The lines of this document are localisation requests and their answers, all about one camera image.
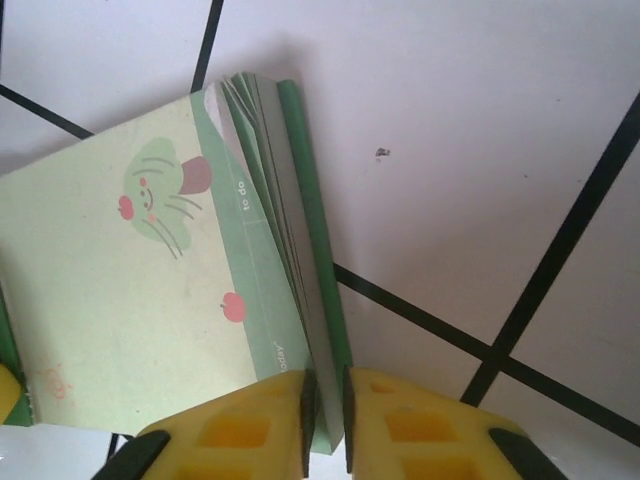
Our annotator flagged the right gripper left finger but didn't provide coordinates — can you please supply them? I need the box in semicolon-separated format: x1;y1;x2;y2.
99;368;319;480

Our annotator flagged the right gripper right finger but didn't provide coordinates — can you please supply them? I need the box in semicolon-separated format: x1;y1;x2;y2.
342;366;571;480

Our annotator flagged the green notepad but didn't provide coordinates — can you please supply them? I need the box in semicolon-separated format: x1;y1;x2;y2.
0;72;354;457

